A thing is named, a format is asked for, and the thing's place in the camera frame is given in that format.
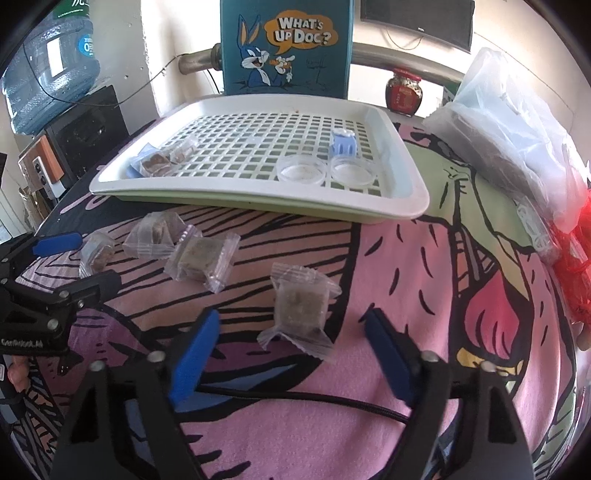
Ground red lidded glass jar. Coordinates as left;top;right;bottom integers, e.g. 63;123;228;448
385;68;424;116

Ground clear round plastic lid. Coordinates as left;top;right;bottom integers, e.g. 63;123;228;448
330;154;376;188
276;154;329;187

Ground small clear plastic packet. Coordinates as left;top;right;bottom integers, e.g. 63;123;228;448
515;196;562;267

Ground black wall television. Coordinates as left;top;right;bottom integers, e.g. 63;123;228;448
360;0;476;54

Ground orange and white appliance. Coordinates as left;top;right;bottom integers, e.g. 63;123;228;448
18;136;66;199

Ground blue water jug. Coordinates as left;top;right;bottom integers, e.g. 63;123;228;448
0;0;102;136

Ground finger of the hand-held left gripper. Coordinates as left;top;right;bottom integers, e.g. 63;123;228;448
9;270;123;320
0;233;85;278

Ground brown cube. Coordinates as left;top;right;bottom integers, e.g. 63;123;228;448
257;262;343;361
164;231;241;294
78;231;116;278
139;143;174;179
168;138;197;165
122;211;182;260

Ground thin black wire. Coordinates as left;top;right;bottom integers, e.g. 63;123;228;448
25;55;182;108

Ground metal pipe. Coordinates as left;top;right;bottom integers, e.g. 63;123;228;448
179;41;462;86

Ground blue cartoon rabbit tote bag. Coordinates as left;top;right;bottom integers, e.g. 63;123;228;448
219;0;355;100

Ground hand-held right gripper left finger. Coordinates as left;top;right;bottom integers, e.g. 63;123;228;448
48;308;221;480

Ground light green plastic tray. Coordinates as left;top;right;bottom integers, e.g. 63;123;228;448
106;191;416;226

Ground red plastic bag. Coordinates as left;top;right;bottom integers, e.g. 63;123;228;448
551;185;591;325

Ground person's left hand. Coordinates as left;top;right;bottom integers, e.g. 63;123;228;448
6;357;29;394

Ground clear plastic bag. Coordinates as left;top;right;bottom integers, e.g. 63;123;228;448
422;46;591;232

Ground white perforated plastic tray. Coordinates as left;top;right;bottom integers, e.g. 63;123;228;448
89;93;431;226

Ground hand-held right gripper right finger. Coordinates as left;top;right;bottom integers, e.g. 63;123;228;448
362;308;536;480

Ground pink printed blanket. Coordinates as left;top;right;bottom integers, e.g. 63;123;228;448
9;111;583;480

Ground black cabinet box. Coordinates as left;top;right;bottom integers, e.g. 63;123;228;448
45;84;130;184

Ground black cable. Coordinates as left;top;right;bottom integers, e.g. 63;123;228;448
196;385;413;425

